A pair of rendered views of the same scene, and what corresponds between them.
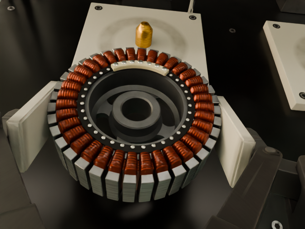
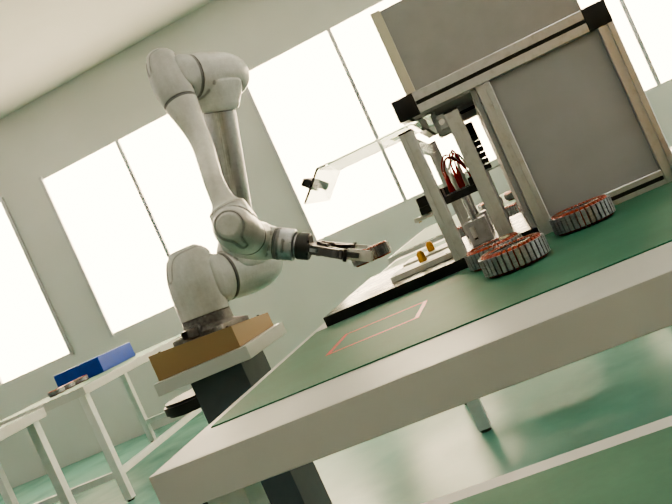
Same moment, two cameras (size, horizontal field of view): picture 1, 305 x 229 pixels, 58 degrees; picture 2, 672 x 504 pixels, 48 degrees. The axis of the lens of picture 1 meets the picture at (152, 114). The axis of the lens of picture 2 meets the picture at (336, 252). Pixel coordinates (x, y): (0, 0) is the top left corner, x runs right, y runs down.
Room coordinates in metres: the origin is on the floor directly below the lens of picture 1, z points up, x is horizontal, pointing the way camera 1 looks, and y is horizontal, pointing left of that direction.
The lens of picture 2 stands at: (0.66, -1.94, 0.90)
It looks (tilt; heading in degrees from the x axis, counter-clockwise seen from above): 1 degrees down; 108
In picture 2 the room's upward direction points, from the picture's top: 24 degrees counter-clockwise
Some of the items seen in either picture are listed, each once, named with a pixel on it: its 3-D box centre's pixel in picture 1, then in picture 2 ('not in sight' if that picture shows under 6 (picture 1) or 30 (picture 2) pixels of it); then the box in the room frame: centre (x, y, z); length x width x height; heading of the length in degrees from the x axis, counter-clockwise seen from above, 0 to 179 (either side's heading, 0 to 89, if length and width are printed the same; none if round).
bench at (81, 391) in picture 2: not in sight; (123, 419); (-2.87, 2.70, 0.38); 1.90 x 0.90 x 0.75; 95
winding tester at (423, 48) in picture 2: not in sight; (476, 33); (0.60, -0.08, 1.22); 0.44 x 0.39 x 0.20; 95
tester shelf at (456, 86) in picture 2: not in sight; (497, 83); (0.59, -0.07, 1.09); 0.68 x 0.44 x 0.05; 95
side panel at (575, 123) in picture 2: not in sight; (575, 131); (0.70, -0.39, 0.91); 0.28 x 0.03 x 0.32; 5
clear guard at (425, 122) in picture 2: not in sight; (376, 160); (0.30, -0.29, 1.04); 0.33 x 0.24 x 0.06; 5
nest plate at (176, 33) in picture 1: (143, 47); (432, 252); (0.27, 0.02, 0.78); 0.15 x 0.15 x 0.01; 5
